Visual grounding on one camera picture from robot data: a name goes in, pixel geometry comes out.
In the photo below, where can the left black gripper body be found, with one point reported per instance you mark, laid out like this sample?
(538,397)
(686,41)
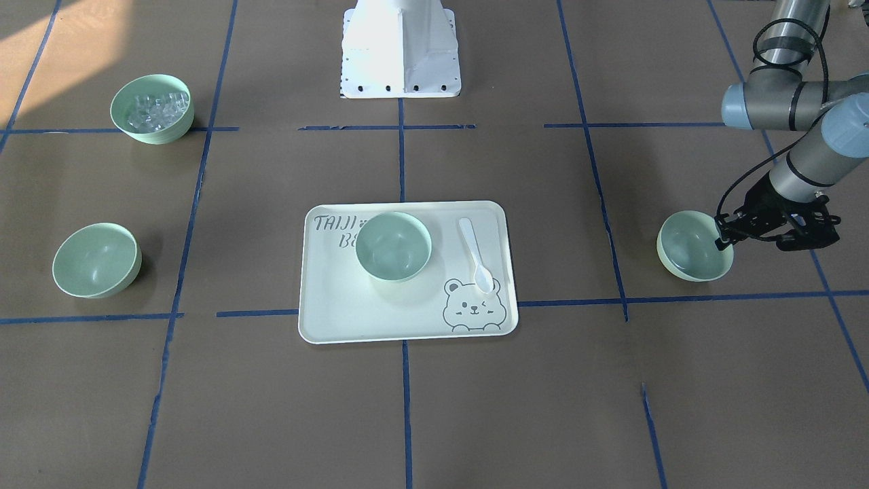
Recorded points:
(762,201)

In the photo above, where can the white plastic spoon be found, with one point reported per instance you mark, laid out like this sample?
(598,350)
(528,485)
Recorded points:
(483,278)

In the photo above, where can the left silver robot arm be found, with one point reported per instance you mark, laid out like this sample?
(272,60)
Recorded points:
(789,88)

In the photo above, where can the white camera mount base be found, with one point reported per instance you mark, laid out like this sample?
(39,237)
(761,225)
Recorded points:
(399,49)

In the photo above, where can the cream bear serving tray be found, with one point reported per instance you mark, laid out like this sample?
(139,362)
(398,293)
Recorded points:
(340,303)

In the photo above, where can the green bowl on tray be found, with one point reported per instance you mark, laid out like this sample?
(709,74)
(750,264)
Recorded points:
(393,247)

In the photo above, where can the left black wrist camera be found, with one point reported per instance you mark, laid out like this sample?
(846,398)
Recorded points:
(813,227)

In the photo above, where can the green bowl with ice cubes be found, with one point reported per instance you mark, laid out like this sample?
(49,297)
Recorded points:
(154,109)

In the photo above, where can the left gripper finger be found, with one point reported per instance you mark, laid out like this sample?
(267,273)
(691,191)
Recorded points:
(727,221)
(728,238)

